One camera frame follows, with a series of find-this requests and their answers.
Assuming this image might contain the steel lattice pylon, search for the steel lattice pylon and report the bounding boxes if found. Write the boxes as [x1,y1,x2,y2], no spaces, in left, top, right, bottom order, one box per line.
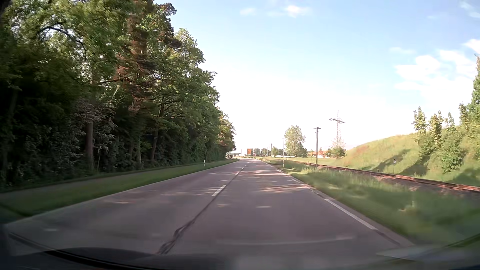
[329,111,347,149]

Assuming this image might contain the grey asphalt road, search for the grey asphalt road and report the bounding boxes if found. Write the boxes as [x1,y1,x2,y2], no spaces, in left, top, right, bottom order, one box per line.
[4,159,415,259]

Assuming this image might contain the wood of tall trees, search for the wood of tall trees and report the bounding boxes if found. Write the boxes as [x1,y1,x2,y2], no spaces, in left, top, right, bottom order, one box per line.
[0,0,237,188]

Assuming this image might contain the tall leafy tree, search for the tall leafy tree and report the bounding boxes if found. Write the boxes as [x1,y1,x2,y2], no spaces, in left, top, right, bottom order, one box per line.
[284,125,308,158]

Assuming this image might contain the car's own bonnet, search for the car's own bonnet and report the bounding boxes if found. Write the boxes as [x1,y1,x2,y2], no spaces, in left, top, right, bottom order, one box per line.
[0,232,480,270]

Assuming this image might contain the grass verge strip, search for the grass verge strip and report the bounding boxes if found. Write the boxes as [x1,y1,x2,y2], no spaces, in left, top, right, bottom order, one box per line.
[0,159,239,218]

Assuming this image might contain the grass verge beside railway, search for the grass verge beside railway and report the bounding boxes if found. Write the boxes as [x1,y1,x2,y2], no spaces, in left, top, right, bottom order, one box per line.
[264,157,480,246]

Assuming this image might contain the road markings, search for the road markings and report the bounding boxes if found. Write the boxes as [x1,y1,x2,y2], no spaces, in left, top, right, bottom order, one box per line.
[211,160,379,231]

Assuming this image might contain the grassy embankment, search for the grassy embankment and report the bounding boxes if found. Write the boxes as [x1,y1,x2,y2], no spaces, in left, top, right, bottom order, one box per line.
[339,133,480,187]

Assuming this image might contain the rusty railway track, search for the rusty railway track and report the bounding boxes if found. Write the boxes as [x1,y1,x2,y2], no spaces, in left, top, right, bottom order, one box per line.
[300,161,480,193]

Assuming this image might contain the group of young trees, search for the group of young trees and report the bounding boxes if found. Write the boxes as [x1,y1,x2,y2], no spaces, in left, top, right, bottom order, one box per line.
[412,56,480,174]

